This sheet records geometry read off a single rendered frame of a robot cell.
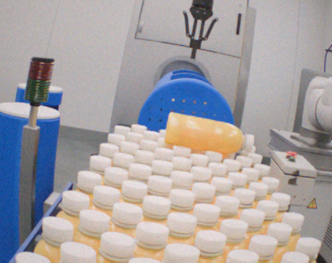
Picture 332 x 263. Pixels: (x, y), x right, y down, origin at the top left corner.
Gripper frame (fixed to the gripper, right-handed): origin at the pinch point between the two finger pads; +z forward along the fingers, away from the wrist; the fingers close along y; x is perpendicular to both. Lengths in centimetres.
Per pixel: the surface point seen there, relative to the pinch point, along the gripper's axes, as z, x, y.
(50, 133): 36, 8, 42
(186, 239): 28, 109, -1
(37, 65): 11, 69, 35
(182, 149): 24, 60, 0
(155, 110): 20.9, 20.3, 8.3
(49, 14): -37, -462, 193
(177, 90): 13.9, 20.0, 3.1
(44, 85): 15, 68, 32
